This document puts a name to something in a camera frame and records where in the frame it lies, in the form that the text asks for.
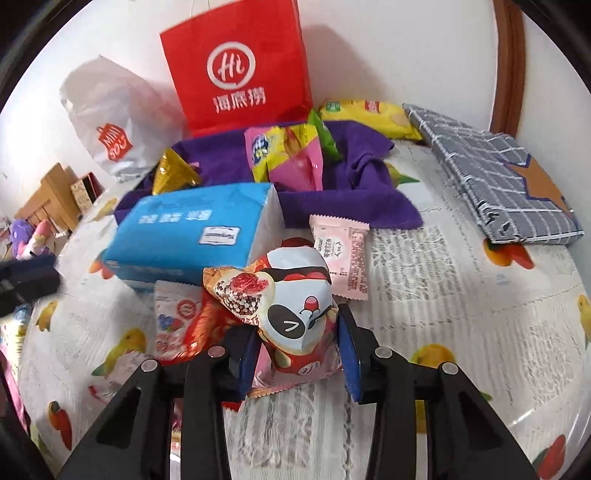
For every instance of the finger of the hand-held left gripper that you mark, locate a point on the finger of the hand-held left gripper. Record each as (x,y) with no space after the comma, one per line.
(32,284)

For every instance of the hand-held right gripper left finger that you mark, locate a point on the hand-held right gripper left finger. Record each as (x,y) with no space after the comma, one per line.
(247,360)

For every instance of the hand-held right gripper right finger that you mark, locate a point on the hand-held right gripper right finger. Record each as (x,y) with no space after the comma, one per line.
(349,364)

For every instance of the red snack packet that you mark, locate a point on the red snack packet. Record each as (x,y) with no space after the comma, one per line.
(203,332)

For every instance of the panda print snack packet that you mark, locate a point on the panda print snack packet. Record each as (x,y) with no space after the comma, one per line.
(286,304)

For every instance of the purple towel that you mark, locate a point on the purple towel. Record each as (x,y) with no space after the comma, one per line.
(360,184)

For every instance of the purple plush toy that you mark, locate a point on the purple plush toy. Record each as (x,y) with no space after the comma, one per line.
(19,237)

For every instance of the long pink berry packet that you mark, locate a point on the long pink berry packet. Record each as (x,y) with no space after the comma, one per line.
(173,318)

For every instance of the wooden headboard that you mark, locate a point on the wooden headboard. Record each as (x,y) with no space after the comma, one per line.
(51,198)

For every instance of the light pink snack packet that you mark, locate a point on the light pink snack packet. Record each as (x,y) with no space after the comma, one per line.
(341,258)

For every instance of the blue tissue pack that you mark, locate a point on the blue tissue pack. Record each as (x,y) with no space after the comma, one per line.
(184,230)

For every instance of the white plastic bag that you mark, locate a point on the white plastic bag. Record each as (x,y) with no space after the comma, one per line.
(115,124)

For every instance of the yellow gold snack packet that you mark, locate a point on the yellow gold snack packet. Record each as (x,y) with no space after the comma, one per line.
(175,173)

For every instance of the pink and yellow snack bag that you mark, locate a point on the pink and yellow snack bag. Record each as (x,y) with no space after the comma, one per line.
(286,157)

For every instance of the green snack packet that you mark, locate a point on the green snack packet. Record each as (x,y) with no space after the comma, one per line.
(325,134)

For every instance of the grey checked cloth bag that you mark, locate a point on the grey checked cloth bag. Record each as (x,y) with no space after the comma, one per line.
(489,175)

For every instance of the yellow chip bag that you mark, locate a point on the yellow chip bag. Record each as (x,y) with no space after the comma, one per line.
(369,117)

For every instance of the red paper bag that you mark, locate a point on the red paper bag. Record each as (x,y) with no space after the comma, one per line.
(240,69)

